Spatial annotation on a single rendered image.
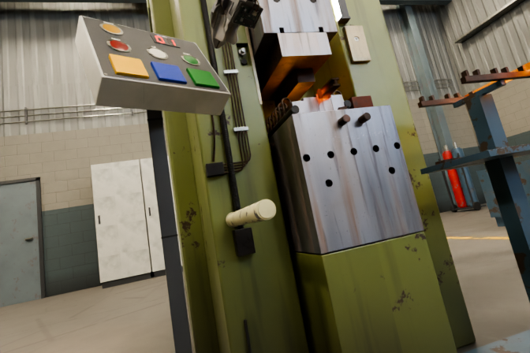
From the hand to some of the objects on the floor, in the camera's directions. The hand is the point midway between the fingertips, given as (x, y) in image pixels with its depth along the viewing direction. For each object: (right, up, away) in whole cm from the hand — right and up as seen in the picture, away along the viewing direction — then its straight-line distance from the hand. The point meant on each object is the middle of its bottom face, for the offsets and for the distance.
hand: (216, 42), depth 86 cm
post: (-2, -109, -11) cm, 110 cm away
